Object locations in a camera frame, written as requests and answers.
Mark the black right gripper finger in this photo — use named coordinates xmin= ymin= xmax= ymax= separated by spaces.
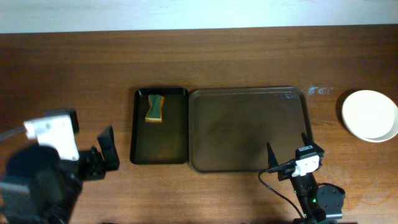
xmin=267 ymin=142 xmax=279 ymax=170
xmin=301 ymin=133 xmax=316 ymax=148

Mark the yellow green sponge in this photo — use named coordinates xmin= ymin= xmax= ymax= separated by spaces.
xmin=145 ymin=95 xmax=165 ymax=123

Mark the white plate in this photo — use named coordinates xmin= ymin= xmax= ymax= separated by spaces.
xmin=341 ymin=90 xmax=397 ymax=142

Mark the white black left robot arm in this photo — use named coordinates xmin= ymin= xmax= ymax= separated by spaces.
xmin=1 ymin=126 xmax=120 ymax=223

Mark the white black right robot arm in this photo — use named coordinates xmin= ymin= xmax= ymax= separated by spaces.
xmin=258 ymin=133 xmax=346 ymax=224

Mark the large brown serving tray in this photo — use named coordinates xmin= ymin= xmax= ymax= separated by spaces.
xmin=188 ymin=86 xmax=312 ymax=173

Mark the small black water tray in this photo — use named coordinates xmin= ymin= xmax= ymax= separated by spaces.
xmin=130 ymin=88 xmax=189 ymax=165

